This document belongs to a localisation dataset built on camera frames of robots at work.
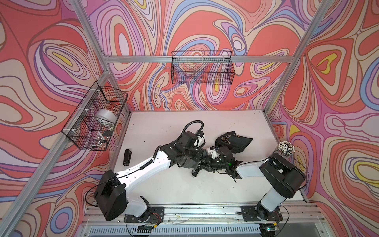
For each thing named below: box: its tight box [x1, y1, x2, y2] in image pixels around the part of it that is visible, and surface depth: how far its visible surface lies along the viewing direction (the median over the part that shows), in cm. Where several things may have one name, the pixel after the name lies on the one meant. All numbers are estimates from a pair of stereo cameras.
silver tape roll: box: [94, 108, 118, 125], surface depth 75 cm
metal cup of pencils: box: [277, 140, 296, 158], surface depth 79 cm
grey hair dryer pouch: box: [172, 156, 200, 178], surface depth 82 cm
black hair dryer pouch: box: [214, 130, 254, 154], surface depth 97 cm
